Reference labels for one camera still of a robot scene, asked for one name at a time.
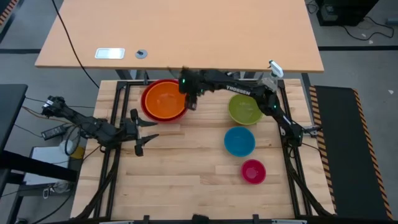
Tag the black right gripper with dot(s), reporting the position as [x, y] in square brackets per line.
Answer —
[192, 82]

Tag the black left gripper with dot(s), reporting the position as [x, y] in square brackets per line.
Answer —
[130, 130]

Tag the orange plastic bowl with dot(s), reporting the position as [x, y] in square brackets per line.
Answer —
[164, 100]

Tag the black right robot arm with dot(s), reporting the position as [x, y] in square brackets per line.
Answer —
[242, 88]

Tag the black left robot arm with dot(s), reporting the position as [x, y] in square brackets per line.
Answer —
[93, 127]

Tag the light wooden shelf board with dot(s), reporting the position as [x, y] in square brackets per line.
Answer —
[186, 31]

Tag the large red plastic bowl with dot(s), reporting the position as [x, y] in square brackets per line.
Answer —
[142, 101]

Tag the green plastic bowl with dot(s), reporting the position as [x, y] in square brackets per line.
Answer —
[244, 110]

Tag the blue plastic bowl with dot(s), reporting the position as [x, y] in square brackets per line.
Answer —
[239, 141]

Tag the yellow object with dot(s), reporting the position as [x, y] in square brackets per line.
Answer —
[77, 152]

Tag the clear spray bottle white trigger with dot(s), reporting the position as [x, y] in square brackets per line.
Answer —
[275, 70]

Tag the small pink plastic bowl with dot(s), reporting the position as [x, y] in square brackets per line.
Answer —
[253, 171]

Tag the black power adapter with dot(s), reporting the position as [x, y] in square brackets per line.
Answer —
[53, 132]

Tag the white box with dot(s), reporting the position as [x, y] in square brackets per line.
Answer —
[46, 158]

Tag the black side desk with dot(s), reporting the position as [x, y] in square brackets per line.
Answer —
[11, 105]

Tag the black mat with hazard stripes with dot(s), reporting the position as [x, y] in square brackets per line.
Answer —
[348, 149]

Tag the black equipment case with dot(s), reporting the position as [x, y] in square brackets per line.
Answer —
[345, 11]

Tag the black aluminium table frame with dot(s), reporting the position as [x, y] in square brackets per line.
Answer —
[130, 82]

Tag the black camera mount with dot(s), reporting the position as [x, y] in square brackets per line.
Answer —
[199, 218]

